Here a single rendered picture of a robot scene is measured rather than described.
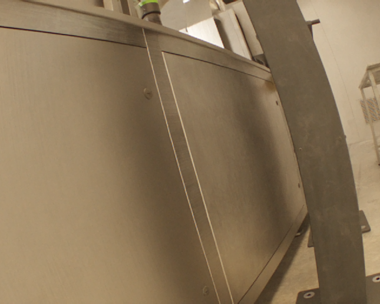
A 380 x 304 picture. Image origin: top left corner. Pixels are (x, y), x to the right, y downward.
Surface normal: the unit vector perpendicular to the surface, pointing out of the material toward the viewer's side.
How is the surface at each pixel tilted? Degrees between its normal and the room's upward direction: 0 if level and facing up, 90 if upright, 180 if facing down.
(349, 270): 90
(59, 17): 90
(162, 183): 90
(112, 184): 90
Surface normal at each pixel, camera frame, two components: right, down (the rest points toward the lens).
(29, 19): 0.84, -0.23
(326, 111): -0.37, 0.11
